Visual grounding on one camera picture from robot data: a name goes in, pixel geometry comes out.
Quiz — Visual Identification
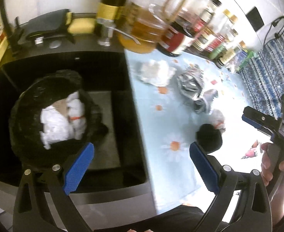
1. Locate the beige sock orange band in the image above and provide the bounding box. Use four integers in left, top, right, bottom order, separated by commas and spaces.
210, 109, 226, 134

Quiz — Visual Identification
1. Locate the black sock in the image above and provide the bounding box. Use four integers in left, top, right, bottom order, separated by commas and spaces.
196, 124, 223, 154

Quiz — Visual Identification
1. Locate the silver foil insulated bag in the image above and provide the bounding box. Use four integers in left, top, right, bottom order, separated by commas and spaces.
177, 64, 204, 101

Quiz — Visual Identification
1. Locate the white tissue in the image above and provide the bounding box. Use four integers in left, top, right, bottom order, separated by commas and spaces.
39, 105, 74, 150
137, 59, 177, 87

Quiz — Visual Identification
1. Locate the black kitchen sink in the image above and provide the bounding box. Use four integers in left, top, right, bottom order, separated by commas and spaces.
0, 50, 151, 204

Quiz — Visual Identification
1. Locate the black trash bin bag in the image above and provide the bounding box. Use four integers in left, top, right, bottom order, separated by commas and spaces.
9, 70, 108, 171

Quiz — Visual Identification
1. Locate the person's right hand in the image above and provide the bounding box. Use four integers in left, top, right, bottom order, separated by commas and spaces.
260, 142, 284, 223

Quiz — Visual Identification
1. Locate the blue patterned cloth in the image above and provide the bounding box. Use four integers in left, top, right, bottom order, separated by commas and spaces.
239, 33, 284, 118

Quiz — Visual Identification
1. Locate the white tissue in bin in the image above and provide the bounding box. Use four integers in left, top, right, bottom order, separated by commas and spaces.
39, 105, 74, 150

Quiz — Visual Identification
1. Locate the green label bottle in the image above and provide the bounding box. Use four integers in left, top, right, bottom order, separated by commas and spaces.
208, 29, 238, 60

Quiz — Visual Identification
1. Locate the daisy pattern table cover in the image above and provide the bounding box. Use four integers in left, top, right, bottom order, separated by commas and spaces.
125, 51, 268, 214

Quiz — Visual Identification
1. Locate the white sock in bin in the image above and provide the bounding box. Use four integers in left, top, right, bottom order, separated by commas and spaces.
66, 91, 87, 140

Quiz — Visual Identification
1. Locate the red label sauce bottle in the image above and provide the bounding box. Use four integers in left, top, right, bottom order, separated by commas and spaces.
192, 0, 222, 52

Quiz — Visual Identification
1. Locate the soy sauce bottle white label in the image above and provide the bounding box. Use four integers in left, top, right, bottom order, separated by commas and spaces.
156, 0, 218, 57

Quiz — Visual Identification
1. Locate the large cooking oil jug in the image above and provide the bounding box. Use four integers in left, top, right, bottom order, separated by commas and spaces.
117, 0, 186, 54

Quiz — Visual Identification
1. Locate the black faucet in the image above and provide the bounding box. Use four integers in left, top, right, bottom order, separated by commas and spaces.
0, 0, 24, 57

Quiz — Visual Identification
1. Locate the chrome soap dispenser pump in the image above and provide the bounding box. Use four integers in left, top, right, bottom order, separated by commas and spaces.
98, 20, 140, 47

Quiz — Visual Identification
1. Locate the yellow sponge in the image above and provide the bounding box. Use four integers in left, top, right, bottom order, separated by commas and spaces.
68, 18, 96, 35

